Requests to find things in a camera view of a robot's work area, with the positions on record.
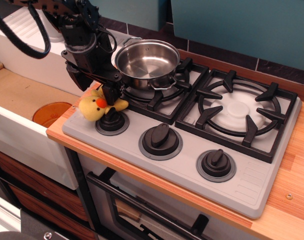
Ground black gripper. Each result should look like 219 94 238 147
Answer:
61 29 124 106

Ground yellow stuffed duck toy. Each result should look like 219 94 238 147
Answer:
78 86 129 122

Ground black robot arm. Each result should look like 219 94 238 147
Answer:
8 0 124 105

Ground black left stove knob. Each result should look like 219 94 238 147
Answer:
95 107 130 136

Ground black stove knob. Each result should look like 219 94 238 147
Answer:
196 149 237 183
95 107 130 136
138 123 183 161

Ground stainless steel pot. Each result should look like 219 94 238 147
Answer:
114 37 180 91

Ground orange plastic sink drain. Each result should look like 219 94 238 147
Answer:
32 102 72 128

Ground grey toy faucet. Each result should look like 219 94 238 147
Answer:
41 12 64 43

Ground white toy sink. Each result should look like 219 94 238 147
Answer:
0 6 125 191

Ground black left burner grate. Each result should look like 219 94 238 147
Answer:
121 57 209 125

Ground black burner grate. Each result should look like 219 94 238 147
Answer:
175 69 302 163
121 57 209 125

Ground black middle stove knob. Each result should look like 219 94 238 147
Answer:
138 123 183 161

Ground grey oven door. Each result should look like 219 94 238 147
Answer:
79 155 255 240

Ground wooden drawer fronts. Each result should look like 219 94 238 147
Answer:
0 151 98 240

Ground grey toy stovetop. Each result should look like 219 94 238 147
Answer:
62 66 302 219

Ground white right burner cap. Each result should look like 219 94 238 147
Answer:
210 91 266 132

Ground black right stove knob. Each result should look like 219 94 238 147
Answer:
196 149 237 183

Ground black right burner grate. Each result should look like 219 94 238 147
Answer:
175 69 302 163

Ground black braided cable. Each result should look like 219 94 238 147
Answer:
0 0 52 60

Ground black oven door handle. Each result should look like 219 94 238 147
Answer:
86 167 209 240

